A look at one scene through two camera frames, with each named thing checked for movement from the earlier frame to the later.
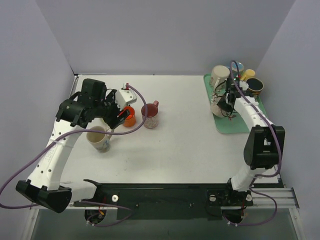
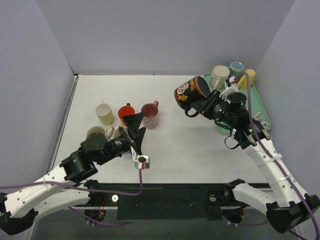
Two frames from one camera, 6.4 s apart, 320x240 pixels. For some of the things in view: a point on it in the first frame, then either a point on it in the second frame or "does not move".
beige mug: x=220 y=74 does not move
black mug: x=255 y=85 → x=190 y=91
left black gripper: x=114 y=115 → x=128 y=139
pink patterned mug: x=151 y=120 does not move
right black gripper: x=225 y=104 → x=208 y=104
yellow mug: x=249 y=73 does not move
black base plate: x=171 y=200 does not move
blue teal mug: x=234 y=69 does not move
